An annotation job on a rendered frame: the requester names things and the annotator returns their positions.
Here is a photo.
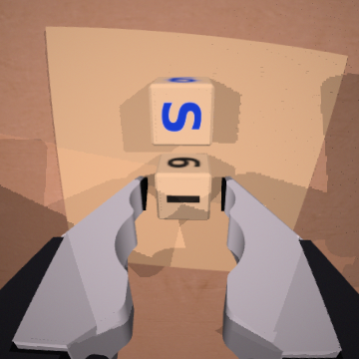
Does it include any beige letter block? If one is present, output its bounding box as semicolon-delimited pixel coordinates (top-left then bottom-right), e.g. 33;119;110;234
155;154;211;220
149;77;214;146

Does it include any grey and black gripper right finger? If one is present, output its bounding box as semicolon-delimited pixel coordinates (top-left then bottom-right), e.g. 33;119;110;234
221;177;359;359

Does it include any tan flat mat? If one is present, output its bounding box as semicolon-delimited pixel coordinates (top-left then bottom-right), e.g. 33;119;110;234
46;27;348;271

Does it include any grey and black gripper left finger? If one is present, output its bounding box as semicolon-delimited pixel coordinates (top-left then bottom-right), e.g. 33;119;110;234
0;176;148;359

